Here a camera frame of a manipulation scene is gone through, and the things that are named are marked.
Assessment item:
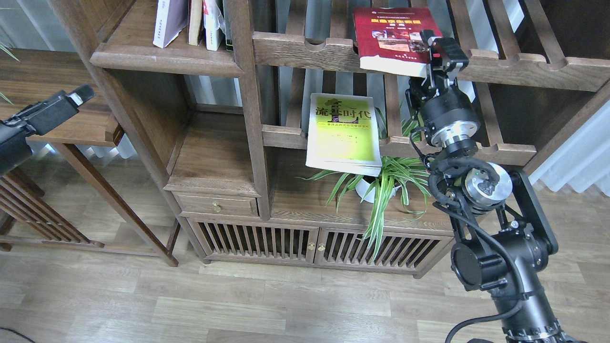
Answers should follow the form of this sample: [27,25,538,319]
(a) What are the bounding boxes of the red paperback book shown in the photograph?
[353,7,442,78]

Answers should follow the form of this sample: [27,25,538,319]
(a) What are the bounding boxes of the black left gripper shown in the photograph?
[0,84,95,176]

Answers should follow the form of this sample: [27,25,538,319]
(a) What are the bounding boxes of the dark upright book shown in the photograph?
[222,0,234,51]

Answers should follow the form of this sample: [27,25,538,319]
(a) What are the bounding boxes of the brass cabinet door knobs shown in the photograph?
[307,242,326,251]

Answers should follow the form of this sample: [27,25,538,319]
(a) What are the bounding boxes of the yellow-green paperback book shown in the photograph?
[305,93,382,177]

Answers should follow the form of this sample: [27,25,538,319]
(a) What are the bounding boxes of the brass drawer knob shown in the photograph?
[212,202,222,213]

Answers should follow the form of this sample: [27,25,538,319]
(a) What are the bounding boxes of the spider plant in white pot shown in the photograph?
[298,119,431,259]

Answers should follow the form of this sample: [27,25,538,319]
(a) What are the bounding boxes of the white lilac paperback book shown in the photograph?
[153,0,190,48]

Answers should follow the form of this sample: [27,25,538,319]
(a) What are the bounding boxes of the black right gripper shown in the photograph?
[406,29,481,147]

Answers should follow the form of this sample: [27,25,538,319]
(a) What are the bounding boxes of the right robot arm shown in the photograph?
[406,29,577,343]

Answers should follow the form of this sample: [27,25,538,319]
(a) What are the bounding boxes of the wooden side table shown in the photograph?
[1,49,180,267]

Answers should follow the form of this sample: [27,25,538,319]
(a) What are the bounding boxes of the white plastic-wrapped upright book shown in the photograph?
[203,0,226,51]

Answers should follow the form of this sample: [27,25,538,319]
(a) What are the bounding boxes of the white curtain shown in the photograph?
[529,102,610,196]

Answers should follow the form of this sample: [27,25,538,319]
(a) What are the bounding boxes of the tan upright book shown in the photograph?
[187,0,204,46]

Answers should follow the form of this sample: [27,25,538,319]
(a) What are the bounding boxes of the dark wooden bookshelf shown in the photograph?
[50,0,609,278]

